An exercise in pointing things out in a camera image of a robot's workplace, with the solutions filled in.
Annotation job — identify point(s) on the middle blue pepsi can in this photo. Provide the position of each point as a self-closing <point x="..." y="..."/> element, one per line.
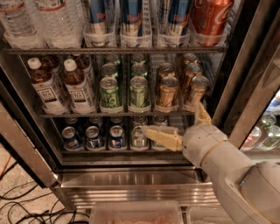
<point x="95" y="140"/>

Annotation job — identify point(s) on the red coke can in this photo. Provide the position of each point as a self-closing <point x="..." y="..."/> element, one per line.
<point x="209" y="19"/>

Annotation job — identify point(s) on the gold can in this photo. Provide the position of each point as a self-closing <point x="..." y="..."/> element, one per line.
<point x="196" y="91"/>
<point x="190" y="71"/>
<point x="165" y="69"/>
<point x="168" y="90"/>

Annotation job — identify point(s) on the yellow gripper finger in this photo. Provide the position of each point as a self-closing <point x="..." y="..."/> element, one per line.
<point x="164" y="135"/>
<point x="201" y="115"/>

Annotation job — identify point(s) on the middle wire fridge shelf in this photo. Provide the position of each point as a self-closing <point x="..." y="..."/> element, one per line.
<point x="149" y="113"/>

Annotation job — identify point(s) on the middle blue energy drink can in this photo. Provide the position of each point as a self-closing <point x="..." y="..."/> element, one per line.
<point x="132" y="22"/>

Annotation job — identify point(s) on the right brown tea bottle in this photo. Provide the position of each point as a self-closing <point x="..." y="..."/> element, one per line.
<point x="79" y="88"/>

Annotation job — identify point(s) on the front right gold can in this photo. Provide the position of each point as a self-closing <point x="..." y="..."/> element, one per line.
<point x="196" y="91"/>

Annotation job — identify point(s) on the front left gold can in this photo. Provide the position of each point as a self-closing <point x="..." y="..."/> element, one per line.
<point x="168" y="90"/>

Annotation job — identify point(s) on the steel fridge door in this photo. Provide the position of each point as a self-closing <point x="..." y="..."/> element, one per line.
<point x="20" y="132"/>

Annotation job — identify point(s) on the brown tea bottle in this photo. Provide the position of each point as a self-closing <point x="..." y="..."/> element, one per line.
<point x="48" y="88"/>
<point x="79" y="88"/>

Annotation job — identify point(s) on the blue pepsi can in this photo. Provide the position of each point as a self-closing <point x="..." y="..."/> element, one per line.
<point x="72" y="141"/>
<point x="116" y="137"/>
<point x="95" y="140"/>

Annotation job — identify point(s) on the top wire fridge shelf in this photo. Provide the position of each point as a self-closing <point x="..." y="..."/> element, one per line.
<point x="94" y="51"/>

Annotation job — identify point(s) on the right blue pepsi can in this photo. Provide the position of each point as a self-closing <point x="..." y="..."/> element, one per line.
<point x="116" y="137"/>

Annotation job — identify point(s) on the right clear plastic bin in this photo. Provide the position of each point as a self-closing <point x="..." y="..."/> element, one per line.
<point x="207" y="215"/>

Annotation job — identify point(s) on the left clear water bottle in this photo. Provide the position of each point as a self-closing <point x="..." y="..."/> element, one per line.
<point x="20" y="30"/>

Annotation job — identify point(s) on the left clear plastic bin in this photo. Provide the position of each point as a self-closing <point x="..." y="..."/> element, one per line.
<point x="138" y="212"/>

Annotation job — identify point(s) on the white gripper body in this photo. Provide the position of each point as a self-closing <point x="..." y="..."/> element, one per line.
<point x="201" y="140"/>

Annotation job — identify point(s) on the left blue pepsi can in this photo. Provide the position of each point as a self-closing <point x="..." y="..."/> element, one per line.
<point x="72" y="141"/>

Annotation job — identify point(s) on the clear water bottle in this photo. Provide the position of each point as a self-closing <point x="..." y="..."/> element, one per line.
<point x="62" y="23"/>
<point x="20" y="30"/>

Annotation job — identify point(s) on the right blue energy drink can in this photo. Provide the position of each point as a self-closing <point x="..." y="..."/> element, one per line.
<point x="177" y="21"/>

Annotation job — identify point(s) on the green can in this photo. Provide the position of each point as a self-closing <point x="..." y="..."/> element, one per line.
<point x="109" y="70"/>
<point x="139" y="70"/>
<point x="109" y="93"/>
<point x="138" y="95"/>

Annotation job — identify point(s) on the left blue energy drink can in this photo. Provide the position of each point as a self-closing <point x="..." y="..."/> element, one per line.
<point x="98" y="26"/>

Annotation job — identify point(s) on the clear plastic bin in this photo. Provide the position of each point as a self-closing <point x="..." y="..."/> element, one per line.
<point x="138" y="212"/>
<point x="207" y="215"/>

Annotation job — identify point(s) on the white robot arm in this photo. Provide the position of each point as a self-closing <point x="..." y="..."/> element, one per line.
<point x="248" y="191"/>

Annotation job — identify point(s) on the right silver soda can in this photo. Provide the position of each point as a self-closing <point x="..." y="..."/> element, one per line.
<point x="158" y="147"/>

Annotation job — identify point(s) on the blue energy drink can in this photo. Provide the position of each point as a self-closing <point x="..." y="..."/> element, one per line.
<point x="98" y="26"/>
<point x="177" y="21"/>
<point x="132" y="22"/>

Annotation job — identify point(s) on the front left green can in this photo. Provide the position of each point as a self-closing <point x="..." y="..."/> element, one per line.
<point x="109" y="93"/>

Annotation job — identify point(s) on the left brown tea bottle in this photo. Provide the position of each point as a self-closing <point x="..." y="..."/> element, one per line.
<point x="48" y="88"/>

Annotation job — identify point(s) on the left silver soda can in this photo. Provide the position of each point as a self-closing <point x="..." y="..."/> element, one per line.
<point x="139" y="141"/>

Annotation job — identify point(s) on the wire fridge shelf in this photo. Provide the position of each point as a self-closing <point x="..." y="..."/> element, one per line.
<point x="149" y="113"/>
<point x="94" y="51"/>

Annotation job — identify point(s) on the front right green can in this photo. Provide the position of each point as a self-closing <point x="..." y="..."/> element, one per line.
<point x="138" y="95"/>

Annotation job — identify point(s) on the silver soda can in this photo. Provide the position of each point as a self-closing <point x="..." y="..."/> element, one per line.
<point x="158" y="147"/>
<point x="139" y="141"/>

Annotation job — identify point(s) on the right clear water bottle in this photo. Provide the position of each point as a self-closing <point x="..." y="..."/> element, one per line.
<point x="62" y="23"/>

